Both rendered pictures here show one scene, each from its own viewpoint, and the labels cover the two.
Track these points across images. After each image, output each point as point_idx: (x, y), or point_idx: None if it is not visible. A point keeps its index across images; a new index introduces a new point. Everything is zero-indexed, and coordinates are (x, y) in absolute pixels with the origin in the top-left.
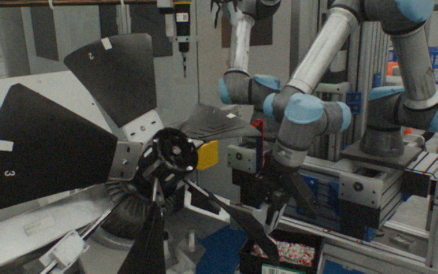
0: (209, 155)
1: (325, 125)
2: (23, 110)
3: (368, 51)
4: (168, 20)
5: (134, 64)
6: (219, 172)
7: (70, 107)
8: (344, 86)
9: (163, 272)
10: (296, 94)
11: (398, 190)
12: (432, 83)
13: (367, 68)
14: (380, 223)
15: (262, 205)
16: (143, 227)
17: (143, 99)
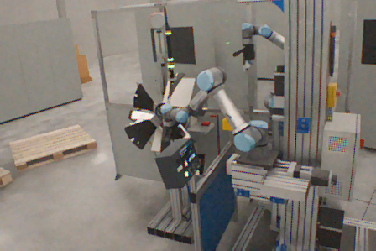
0: (227, 125)
1: (168, 116)
2: (139, 89)
3: (284, 101)
4: (169, 73)
5: (175, 82)
6: None
7: (183, 90)
8: (275, 117)
9: (146, 136)
10: (166, 103)
11: (259, 181)
12: (232, 122)
13: (284, 111)
14: (233, 185)
15: (179, 138)
16: (140, 122)
17: (170, 93)
